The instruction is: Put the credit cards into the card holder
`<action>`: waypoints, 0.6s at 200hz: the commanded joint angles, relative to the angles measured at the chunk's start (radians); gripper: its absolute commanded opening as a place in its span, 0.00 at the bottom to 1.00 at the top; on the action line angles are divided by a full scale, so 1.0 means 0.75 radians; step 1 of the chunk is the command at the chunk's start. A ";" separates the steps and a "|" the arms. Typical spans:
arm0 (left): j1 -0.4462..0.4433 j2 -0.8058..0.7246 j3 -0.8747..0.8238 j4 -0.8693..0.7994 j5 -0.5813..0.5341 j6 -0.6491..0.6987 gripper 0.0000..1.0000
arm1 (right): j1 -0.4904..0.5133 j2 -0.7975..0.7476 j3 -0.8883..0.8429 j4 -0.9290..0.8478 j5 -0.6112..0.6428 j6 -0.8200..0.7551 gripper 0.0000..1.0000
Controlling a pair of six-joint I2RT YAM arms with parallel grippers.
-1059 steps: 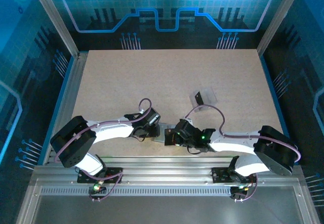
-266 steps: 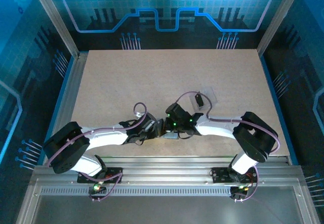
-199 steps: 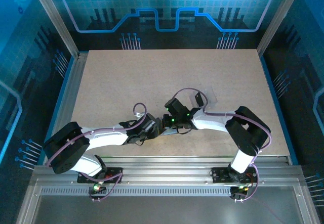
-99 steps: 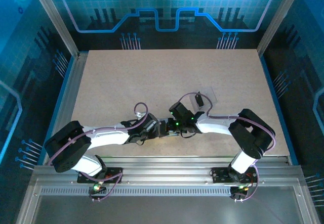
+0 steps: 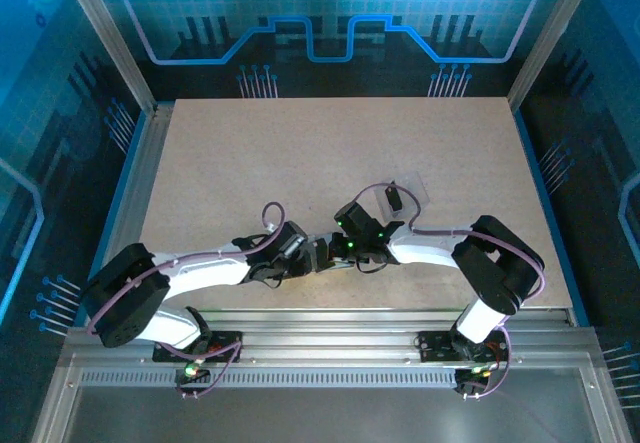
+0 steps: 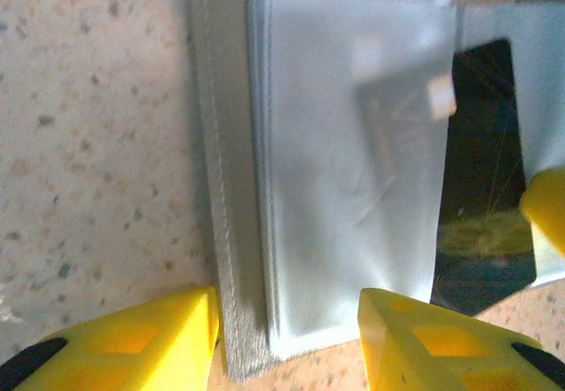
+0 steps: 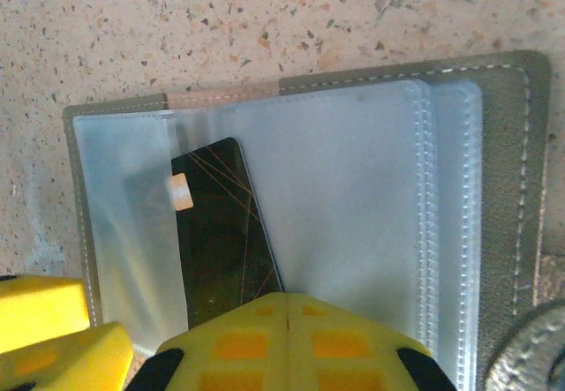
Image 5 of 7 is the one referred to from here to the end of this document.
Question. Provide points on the aluminium mounting rail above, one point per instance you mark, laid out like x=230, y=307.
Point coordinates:
x=325, y=333

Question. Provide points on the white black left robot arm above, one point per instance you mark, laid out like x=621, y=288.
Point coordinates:
x=210, y=273

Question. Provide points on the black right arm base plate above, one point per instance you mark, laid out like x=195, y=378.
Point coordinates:
x=432, y=345

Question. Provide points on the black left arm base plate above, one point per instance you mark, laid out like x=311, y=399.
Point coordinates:
x=227, y=337

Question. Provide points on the aluminium side rail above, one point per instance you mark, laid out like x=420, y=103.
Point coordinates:
x=140, y=188

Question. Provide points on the black VIP card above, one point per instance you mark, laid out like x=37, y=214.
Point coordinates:
x=394, y=200

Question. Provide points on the grey metal panel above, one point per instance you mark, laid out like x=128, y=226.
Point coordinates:
x=325, y=418

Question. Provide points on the right connector board with LED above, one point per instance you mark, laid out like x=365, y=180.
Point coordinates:
x=475, y=374

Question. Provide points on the left connector board with LED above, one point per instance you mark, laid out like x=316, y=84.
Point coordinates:
x=190, y=372

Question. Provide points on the aluminium frame post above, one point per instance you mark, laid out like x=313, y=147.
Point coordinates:
x=110, y=43
x=550, y=38

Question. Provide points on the connector board with led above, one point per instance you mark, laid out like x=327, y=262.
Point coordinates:
x=475, y=374
x=190, y=372

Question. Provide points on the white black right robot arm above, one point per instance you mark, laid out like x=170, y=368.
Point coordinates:
x=430, y=250

